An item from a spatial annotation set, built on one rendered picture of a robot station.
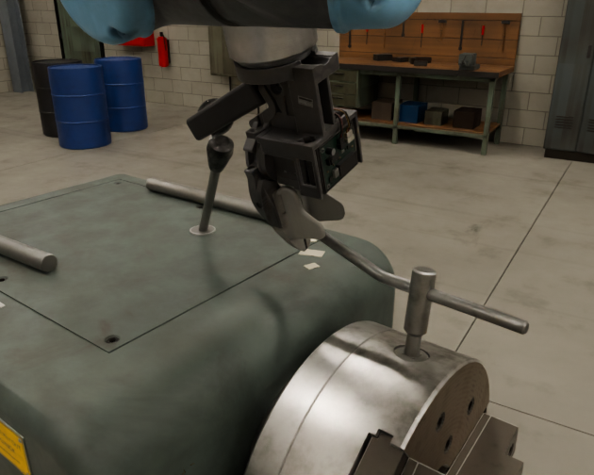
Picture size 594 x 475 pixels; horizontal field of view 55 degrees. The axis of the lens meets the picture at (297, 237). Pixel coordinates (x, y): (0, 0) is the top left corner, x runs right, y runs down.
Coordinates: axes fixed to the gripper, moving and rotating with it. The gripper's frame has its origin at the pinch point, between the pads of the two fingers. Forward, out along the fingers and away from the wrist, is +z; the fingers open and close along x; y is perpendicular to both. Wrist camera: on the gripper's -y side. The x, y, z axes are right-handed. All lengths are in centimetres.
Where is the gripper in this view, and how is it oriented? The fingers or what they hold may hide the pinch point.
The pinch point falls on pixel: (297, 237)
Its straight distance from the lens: 60.4
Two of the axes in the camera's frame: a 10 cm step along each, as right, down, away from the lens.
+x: 5.8, -5.6, 5.9
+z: 1.8, 8.0, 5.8
